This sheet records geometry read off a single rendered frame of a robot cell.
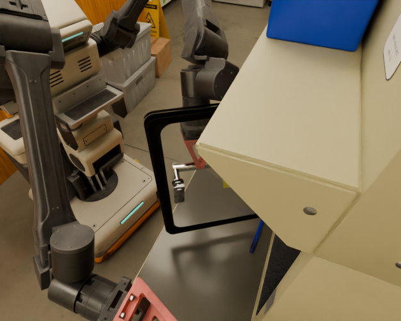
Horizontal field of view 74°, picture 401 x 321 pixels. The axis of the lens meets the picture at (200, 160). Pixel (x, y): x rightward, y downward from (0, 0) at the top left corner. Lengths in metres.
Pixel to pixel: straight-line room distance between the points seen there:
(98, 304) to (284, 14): 0.43
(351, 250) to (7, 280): 1.97
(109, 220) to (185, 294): 1.00
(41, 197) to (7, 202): 1.92
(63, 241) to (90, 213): 1.30
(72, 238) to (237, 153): 0.30
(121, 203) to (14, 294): 0.78
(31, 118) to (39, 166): 0.08
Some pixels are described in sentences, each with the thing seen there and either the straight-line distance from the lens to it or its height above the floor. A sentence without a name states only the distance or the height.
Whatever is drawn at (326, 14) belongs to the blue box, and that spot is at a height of 1.54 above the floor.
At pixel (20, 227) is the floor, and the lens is 2.23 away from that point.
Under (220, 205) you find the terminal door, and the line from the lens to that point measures 0.66.
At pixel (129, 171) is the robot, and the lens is 1.83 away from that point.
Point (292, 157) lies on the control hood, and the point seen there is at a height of 1.51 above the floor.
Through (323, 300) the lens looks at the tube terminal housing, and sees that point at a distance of 0.36.
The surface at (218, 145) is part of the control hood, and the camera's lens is 0.19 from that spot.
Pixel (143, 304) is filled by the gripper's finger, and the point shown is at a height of 1.19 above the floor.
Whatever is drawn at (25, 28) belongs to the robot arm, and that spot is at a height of 1.47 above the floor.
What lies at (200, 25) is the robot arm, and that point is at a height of 1.45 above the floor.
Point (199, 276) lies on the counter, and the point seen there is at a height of 0.94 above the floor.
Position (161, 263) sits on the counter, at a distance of 0.76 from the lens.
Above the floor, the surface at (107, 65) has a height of 0.49.
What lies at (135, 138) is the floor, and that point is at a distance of 2.47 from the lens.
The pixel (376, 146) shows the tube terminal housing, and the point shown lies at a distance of 0.20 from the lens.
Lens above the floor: 1.65
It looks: 48 degrees down
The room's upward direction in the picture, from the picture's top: straight up
